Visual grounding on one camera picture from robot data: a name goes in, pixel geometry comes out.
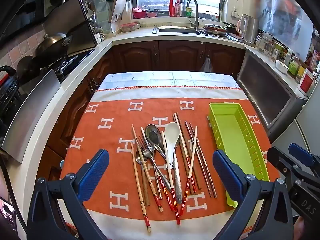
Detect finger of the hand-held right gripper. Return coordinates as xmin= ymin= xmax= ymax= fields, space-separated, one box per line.
xmin=266 ymin=146 xmax=304 ymax=181
xmin=288 ymin=143 xmax=320 ymax=173

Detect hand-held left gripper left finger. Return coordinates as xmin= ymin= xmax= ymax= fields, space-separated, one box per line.
xmin=27 ymin=149 xmax=110 ymax=240

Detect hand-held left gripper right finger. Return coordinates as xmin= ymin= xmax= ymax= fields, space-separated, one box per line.
xmin=212 ymin=149 xmax=294 ymax=240

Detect twisted metal chopstick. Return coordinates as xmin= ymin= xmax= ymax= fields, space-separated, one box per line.
xmin=184 ymin=121 xmax=212 ymax=198
xmin=189 ymin=122 xmax=217 ymax=198

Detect green plastic utensil tray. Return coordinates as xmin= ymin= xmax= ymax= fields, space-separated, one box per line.
xmin=207 ymin=102 xmax=270 ymax=208

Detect small steel spoon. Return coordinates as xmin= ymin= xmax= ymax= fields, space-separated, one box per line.
xmin=146 ymin=146 xmax=173 ymax=192
xmin=136 ymin=154 xmax=151 ymax=206

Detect bamboo chopstick red printed end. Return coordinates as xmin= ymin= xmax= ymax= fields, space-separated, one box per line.
xmin=131 ymin=124 xmax=164 ymax=212
xmin=130 ymin=142 xmax=152 ymax=232

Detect steel fork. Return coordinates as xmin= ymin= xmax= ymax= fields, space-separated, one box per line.
xmin=138 ymin=135 xmax=163 ymax=200

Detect white spoon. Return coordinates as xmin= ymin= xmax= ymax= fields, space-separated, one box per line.
xmin=164 ymin=122 xmax=181 ymax=169

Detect large steel spoon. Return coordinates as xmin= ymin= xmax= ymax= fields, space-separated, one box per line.
xmin=144 ymin=124 xmax=174 ymax=168

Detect person's right hand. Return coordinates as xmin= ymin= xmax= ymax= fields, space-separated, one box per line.
xmin=293 ymin=215 xmax=315 ymax=240

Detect grey appliance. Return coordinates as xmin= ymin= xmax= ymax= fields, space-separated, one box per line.
xmin=269 ymin=97 xmax=320 ymax=160

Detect orange printed blanket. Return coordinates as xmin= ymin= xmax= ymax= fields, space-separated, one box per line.
xmin=59 ymin=87 xmax=282 ymax=240

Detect metal frosted door cabinet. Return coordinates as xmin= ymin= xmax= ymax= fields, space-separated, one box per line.
xmin=236 ymin=50 xmax=308 ymax=130

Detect white tub red label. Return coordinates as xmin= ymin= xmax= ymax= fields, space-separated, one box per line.
xmin=297 ymin=69 xmax=316 ymax=96

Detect stainless steel splash panel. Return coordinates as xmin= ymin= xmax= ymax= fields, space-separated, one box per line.
xmin=1 ymin=69 xmax=62 ymax=157
xmin=44 ymin=0 xmax=97 ymax=55

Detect green label bottle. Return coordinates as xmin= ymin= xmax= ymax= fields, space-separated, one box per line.
xmin=287 ymin=55 xmax=300 ymax=78

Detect dark phone screen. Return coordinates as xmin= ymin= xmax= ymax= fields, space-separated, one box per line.
xmin=0 ymin=197 xmax=17 ymax=232

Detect white plastic bottle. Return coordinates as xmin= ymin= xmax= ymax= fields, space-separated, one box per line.
xmin=284 ymin=48 xmax=293 ymax=67

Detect glass jar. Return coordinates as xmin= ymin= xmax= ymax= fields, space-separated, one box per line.
xmin=270 ymin=46 xmax=281 ymax=63

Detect blue white tablecloth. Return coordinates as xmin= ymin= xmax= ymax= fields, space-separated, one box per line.
xmin=96 ymin=70 xmax=240 ymax=91

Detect gas stove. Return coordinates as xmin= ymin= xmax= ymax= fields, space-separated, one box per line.
xmin=54 ymin=55 xmax=78 ymax=79

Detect hanging plastic bag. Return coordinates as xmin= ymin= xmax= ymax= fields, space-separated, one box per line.
xmin=199 ymin=57 xmax=214 ymax=73

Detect glass pitcher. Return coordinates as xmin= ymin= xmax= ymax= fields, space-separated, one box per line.
xmin=255 ymin=32 xmax=273 ymax=55

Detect black countertop appliance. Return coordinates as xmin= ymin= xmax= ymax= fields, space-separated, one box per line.
xmin=0 ymin=66 xmax=20 ymax=120

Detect dark round pan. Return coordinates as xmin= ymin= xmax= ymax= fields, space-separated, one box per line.
xmin=16 ymin=55 xmax=34 ymax=82

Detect black wok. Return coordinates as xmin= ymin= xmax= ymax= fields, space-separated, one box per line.
xmin=34 ymin=32 xmax=73 ymax=62

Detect steel electric kettle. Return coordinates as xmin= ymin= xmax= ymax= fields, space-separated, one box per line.
xmin=237 ymin=14 xmax=259 ymax=47

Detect white kitchen countertop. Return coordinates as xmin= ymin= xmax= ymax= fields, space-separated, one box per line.
xmin=15 ymin=25 xmax=309 ymax=230

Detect stack of dishes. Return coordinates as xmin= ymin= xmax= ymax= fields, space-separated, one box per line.
xmin=203 ymin=23 xmax=228 ymax=36

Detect pink lidded bowl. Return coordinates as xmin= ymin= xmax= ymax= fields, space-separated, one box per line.
xmin=121 ymin=22 xmax=137 ymax=33

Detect steel sink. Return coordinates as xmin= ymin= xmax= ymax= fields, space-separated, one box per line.
xmin=153 ymin=26 xmax=203 ymax=35

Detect hanging white ladle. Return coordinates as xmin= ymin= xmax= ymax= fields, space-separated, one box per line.
xmin=85 ymin=0 xmax=95 ymax=18

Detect white cutting board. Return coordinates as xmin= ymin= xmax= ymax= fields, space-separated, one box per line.
xmin=109 ymin=0 xmax=127 ymax=33

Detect steel faucet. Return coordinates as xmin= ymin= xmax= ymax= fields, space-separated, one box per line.
xmin=186 ymin=0 xmax=200 ymax=29

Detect red basin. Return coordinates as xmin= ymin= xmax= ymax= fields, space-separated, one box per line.
xmin=132 ymin=7 xmax=146 ymax=19

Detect black range hood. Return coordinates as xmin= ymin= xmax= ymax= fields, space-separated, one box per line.
xmin=0 ymin=0 xmax=83 ymax=40

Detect translucent plastic wall sheet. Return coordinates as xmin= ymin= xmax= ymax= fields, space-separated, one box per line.
xmin=259 ymin=0 xmax=314 ymax=62

